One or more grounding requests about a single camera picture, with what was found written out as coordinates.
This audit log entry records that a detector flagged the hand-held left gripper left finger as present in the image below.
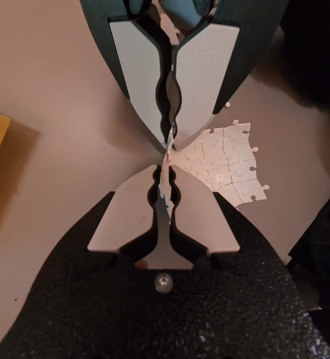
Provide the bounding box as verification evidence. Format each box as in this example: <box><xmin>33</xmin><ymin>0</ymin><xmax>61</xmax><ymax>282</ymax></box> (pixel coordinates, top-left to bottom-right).
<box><xmin>86</xmin><ymin>164</ymin><xmax>160</xmax><ymax>263</ymax></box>

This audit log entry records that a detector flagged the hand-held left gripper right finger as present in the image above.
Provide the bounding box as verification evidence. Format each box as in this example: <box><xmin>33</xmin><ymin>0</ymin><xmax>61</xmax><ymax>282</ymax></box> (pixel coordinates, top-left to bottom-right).
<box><xmin>169</xmin><ymin>165</ymin><xmax>241</xmax><ymax>264</ymax></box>

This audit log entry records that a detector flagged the partly built white puzzle ball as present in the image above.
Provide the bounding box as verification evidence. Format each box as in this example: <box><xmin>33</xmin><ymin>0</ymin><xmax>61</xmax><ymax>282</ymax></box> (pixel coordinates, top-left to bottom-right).
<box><xmin>158</xmin><ymin>120</ymin><xmax>270</xmax><ymax>225</ymax></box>

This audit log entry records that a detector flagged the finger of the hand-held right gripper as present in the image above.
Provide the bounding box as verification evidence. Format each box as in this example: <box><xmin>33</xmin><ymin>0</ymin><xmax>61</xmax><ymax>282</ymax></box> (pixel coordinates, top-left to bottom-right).
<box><xmin>109</xmin><ymin>17</ymin><xmax>173</xmax><ymax>150</ymax></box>
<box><xmin>172</xmin><ymin>22</ymin><xmax>240</xmax><ymax>150</ymax></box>

